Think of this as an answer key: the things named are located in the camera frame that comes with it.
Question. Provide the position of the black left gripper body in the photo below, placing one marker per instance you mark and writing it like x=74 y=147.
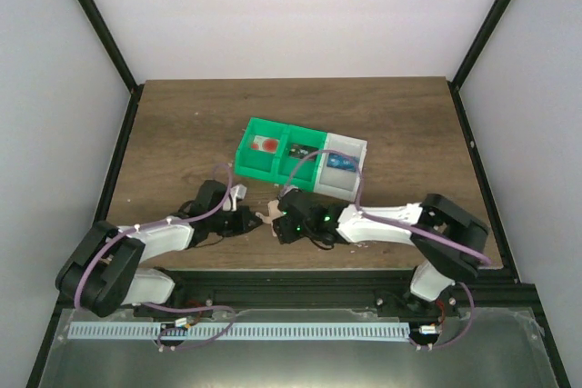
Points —
x=226 y=228

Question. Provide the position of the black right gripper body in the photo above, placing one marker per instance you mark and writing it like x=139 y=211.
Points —
x=283 y=232

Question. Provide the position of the beige leather card holder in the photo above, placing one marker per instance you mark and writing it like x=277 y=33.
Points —
x=273 y=213

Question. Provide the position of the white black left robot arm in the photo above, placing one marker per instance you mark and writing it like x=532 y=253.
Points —
x=103 y=273

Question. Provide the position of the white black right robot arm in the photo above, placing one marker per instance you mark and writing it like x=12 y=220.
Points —
x=451 y=239

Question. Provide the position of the blue VIP credit card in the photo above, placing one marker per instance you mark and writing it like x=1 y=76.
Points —
x=342 y=162

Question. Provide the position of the black VIP credit card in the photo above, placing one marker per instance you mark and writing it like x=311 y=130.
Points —
x=300 y=151

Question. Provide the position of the white red credit card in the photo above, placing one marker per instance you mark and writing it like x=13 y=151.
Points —
x=264 y=144

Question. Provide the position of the white plastic bin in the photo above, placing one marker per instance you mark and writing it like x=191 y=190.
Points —
x=339 y=184

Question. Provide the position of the left green plastic bin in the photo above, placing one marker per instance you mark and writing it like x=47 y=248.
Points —
x=255 y=164

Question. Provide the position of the metal sheet front plate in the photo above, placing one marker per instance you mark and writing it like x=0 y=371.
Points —
x=489 y=348

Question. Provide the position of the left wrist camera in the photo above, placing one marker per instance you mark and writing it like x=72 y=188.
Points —
x=237 y=194

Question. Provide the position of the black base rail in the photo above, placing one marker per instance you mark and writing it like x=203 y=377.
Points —
x=331 y=289

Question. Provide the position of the light blue slotted cable duct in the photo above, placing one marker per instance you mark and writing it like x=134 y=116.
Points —
x=382 y=332

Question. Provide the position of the black left frame post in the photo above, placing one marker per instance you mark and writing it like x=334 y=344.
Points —
x=107 y=41

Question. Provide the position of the black frame post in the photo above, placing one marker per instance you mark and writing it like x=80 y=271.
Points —
x=107 y=41
x=484 y=33

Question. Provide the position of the black right frame post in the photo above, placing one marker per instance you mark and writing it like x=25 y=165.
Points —
x=484 y=33

